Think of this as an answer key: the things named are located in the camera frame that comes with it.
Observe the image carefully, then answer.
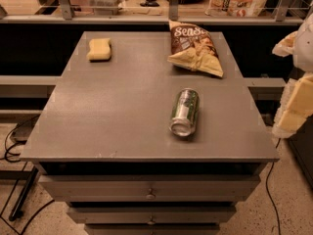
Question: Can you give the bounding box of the yellow sponge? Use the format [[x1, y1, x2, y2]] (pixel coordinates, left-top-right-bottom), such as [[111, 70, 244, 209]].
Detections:
[[87, 38, 112, 61]]

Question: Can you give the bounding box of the green soda can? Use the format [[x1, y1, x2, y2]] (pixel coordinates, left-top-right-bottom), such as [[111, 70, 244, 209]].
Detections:
[[169, 88, 200, 137]]

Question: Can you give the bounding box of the drawer knob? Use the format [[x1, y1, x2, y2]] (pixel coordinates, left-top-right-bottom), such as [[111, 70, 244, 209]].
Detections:
[[146, 189, 156, 200], [147, 216, 156, 225]]

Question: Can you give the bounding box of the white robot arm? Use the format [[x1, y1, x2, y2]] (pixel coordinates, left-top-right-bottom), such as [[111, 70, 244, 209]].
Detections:
[[272, 15, 313, 138]]

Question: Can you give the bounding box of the top drawer knob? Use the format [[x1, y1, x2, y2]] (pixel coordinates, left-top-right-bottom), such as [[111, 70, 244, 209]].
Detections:
[[146, 189, 156, 200]]

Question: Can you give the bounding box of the black cables left floor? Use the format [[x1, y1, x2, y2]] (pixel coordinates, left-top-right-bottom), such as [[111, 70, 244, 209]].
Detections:
[[0, 115, 55, 235]]

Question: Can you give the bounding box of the brown chip bag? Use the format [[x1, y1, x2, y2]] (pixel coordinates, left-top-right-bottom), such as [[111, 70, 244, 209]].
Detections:
[[167, 21, 224, 77]]

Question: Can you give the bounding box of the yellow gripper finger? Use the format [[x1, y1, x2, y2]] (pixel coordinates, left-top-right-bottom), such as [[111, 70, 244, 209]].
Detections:
[[278, 111, 306, 132], [287, 75, 313, 116]]

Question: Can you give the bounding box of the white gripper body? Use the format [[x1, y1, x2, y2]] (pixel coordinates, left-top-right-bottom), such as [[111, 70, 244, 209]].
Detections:
[[272, 77, 313, 138]]

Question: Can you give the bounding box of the grey drawer cabinet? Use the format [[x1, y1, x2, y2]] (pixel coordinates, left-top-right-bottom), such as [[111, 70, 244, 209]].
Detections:
[[22, 32, 278, 235]]

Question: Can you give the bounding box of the black cable right floor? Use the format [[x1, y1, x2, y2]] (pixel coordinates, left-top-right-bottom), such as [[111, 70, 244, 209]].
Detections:
[[264, 137, 283, 235]]

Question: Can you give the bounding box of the metal shelf rail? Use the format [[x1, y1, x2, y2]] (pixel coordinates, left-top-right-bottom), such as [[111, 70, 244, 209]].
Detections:
[[0, 0, 313, 25]]

